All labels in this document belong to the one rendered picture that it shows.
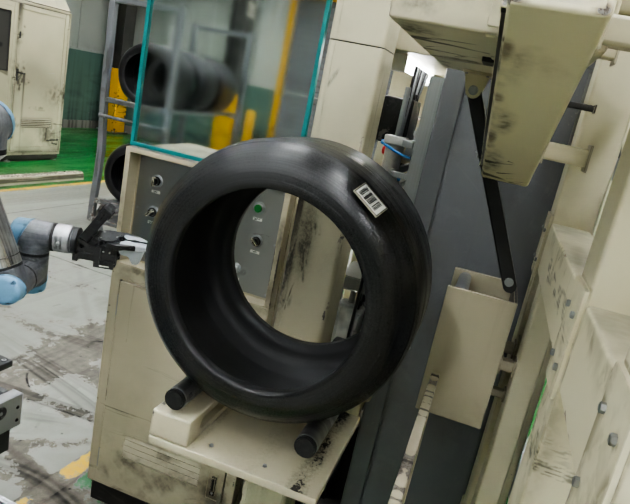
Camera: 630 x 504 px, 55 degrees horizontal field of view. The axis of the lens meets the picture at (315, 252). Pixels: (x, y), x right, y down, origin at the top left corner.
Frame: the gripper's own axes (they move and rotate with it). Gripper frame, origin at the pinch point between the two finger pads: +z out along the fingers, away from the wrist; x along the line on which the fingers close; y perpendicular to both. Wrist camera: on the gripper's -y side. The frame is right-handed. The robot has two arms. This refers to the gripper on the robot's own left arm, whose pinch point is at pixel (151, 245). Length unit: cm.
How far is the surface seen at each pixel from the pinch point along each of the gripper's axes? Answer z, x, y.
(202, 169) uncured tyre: 14, 40, -35
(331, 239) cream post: 44, 17, -17
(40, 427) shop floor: -45, -56, 115
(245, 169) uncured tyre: 22, 45, -38
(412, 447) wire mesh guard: 58, 70, -3
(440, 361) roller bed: 71, 38, -2
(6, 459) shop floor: -49, -33, 112
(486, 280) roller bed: 82, 20, -15
